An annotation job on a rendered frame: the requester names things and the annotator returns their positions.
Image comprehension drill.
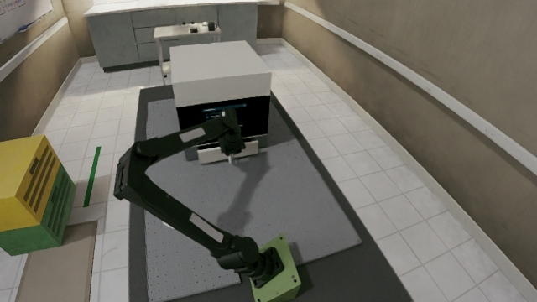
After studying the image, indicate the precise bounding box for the white imager box with drawer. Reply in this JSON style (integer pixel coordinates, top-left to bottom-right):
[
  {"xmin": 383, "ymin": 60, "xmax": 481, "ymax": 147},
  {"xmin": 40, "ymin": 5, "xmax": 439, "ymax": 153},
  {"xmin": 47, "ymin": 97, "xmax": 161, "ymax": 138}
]
[{"xmin": 169, "ymin": 41, "xmax": 272, "ymax": 164}]

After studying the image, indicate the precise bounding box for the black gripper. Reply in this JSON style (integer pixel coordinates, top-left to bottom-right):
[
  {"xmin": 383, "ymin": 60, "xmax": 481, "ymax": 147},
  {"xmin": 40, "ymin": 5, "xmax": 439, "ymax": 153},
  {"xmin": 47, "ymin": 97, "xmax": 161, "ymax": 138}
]
[{"xmin": 218, "ymin": 135, "xmax": 246, "ymax": 157}]

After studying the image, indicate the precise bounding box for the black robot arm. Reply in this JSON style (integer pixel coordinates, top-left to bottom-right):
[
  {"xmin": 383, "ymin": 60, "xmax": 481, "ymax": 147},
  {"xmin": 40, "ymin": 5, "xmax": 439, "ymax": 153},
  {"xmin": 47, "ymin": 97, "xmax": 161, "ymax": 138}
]
[{"xmin": 113, "ymin": 107, "xmax": 284, "ymax": 289}]

